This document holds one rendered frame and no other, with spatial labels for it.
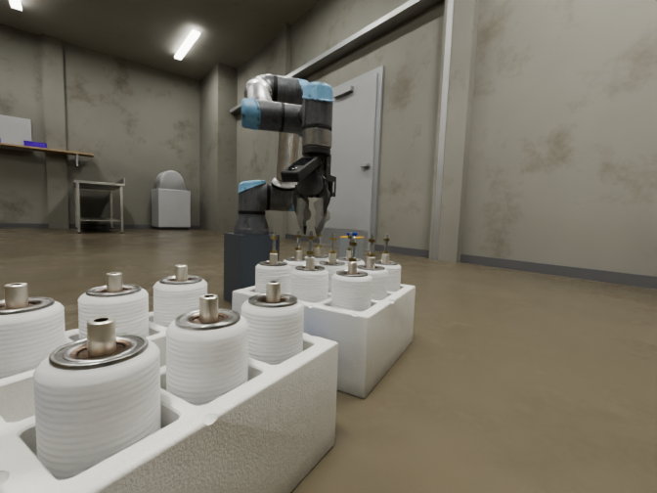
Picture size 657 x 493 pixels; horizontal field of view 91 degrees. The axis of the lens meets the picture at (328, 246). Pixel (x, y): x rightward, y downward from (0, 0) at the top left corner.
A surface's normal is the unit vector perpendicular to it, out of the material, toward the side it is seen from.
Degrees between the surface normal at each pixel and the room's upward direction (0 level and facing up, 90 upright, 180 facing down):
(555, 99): 90
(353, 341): 90
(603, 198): 90
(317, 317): 90
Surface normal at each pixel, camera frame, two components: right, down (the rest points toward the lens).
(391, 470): 0.04, -1.00
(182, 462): 0.84, 0.07
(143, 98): 0.63, 0.09
